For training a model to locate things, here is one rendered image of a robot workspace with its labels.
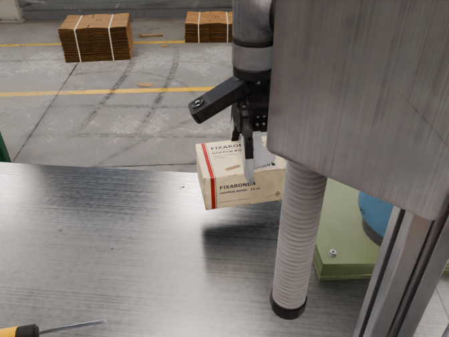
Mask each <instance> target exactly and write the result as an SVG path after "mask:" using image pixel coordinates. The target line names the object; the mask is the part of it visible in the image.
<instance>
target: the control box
mask: <svg viewBox="0 0 449 337"><path fill-rule="evenodd" d="M266 147H267V150H268V151H269V152H270V153H272V154H274V155H277V156H279V157H281V158H284V159H286V160H289V161H291V162H294V163H295V164H298V165H300V166H303V167H305V168H307V169H309V170H311V171H314V172H316V173H319V174H321V175H323V176H326V177H328V178H331V179H333V180H335V181H337V182H340V183H342V184H345V185H347V186H349V187H352V188H354V189H357V190H359V191H361V192H363V193H366V194H368V195H371V196H373V197H375V198H377V199H380V200H382V201H385V202H387V203H389V204H391V205H394V206H396V207H399V208H401V209H403V210H405V211H408V212H410V213H413V214H415V215H417V216H420V217H422V218H425V219H428V220H433V221H434V220H436V219H438V218H439V217H441V216H442V215H443V214H444V212H445V211H446V209H447V208H448V210H449V0H276V8H275V27H274V37H273V56H272V66H271V85H270V94H269V113H268V123H267V142H266Z"/></svg>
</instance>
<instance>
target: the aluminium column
mask: <svg viewBox="0 0 449 337"><path fill-rule="evenodd" d="M432 222H433V220H428V219H425V218H422V217H420V216H417V215H415V214H413V213H410V212H408V211H405V210H403V209H401V208H399V207H396V206H394V207H393V209H392V214H391V216H390V220H389V222H388V226H387V229H386V232H385V235H384V239H383V241H382V245H381V248H380V252H379V254H378V258H377V261H376V264H375V267H374V269H373V273H372V276H371V279H370V282H369V286H368V289H367V292H366V295H365V299H364V301H363V305H362V307H361V312H360V314H359V318H358V320H357V324H356V327H355V330H354V333H353V337H386V336H387V334H388V331H389V329H390V326H391V324H392V322H393V320H394V317H395V315H396V312H397V311H398V308H399V306H400V303H401V301H402V298H403V296H404V294H405V292H406V289H407V287H408V284H409V282H410V280H411V278H412V275H413V272H414V270H415V268H416V265H417V263H418V260H419V258H420V255H421V252H422V250H423V247H424V244H425V242H426V239H427V236H428V234H429V231H430V228H431V226H432ZM448 260H449V210H448V208H447V209H446V211H445V212H444V214H443V215H442V217H441V220H440V222H439V224H438V228H437V230H436V232H435V235H434V238H433V240H432V243H431V246H430V248H429V251H428V254H427V256H426V259H425V261H424V264H423V266H422V268H421V271H420V273H419V276H418V278H417V280H416V282H415V285H414V287H413V290H412V292H411V294H410V297H409V298H408V301H407V303H406V306H405V308H404V310H403V312H402V315H401V316H400V319H399V321H398V323H397V325H396V328H395V330H394V332H393V334H392V336H391V337H413V336H414V334H415V332H416V329H417V327H418V325H419V323H420V320H421V319H422V316H423V315H424V312H425V310H426V308H427V306H428V304H429V301H430V299H431V297H432V295H433V293H434V290H435V289H436V286H437V285H438V282H439V280H440V278H441V276H442V273H443V271H444V269H445V267H446V264H447V263H448Z"/></svg>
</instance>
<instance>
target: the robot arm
mask: <svg viewBox="0 0 449 337"><path fill-rule="evenodd" d="M275 8H276V0H233V40H232V64H233V75H234V76H232V77H230V78H229V79H227V80H225V81H224V82H223V83H221V84H219V85H218V86H216V87H214V88H213V89H211V90H209V91H208V92H206V93H205V94H203V95H201V96H200V97H198V98H197V99H195V100H193V101H192V102H190V103H189V104H188V108H189V110H190V114H191V116H192V117H193V118H194V120H195V121H196V123H198V124H201V123H203V122H204V121H206V120H208V119H209V118H211V117H213V116H214V115H215V114H218V113H219V112H221V111H222V110H224V109H225V108H227V107H229V106H230V105H232V107H231V141H236V140H239V136H240V135H241V134H242V138H241V150H242V154H243V168H244V176H245V178H246V179H247V181H248V182H249V184H250V185H253V181H254V170H255V169H257V168H260V167H262V166H265V165H267V164H270V163H272V162H274V160H275V157H276V156H275V155H274V154H272V153H270V152H269V151H268V150H267V148H265V147H264V146H263V140H262V137H261V136H260V135H259V134H253V132H256V131H261V132H267V123H268V113H269V94H270V85H271V66H272V56H273V37H274V27H275ZM358 204H359V208H360V211H361V215H362V217H363V219H362V227H363V230H364V231H365V233H366V235H367V236H368V237H369V238H370V239H371V240H372V241H373V242H374V243H376V244H377V245H379V246H380V247H381V245H382V241H383V239H384V235H385V232H386V229H387V226H388V222H389V220H390V216H391V214H392V209H393V207H394V206H393V205H391V204H389V203H387V202H385V201H382V200H380V199H377V198H375V197H373V196H371V195H368V194H366V193H363V192H361V191H360V192H359V197H358Z"/></svg>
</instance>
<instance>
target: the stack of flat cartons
mask: <svg viewBox="0 0 449 337"><path fill-rule="evenodd" d="M129 16H130V15H129V13H119V14H115V15H114V14H92V15H68V16H67V17H66V19H65V21H64V22H63V24H62V25H61V27H60V28H59V29H58V31H59V32H58V34H59V38H60V41H61V45H62V47H63V51H64V56H65V61H66V63H71V62H97V61H103V60H104V61H112V60H113V61H114V60H130V59H131V57H132V47H133V39H132V38H133V37H132V30H131V25H130V21H129Z"/></svg>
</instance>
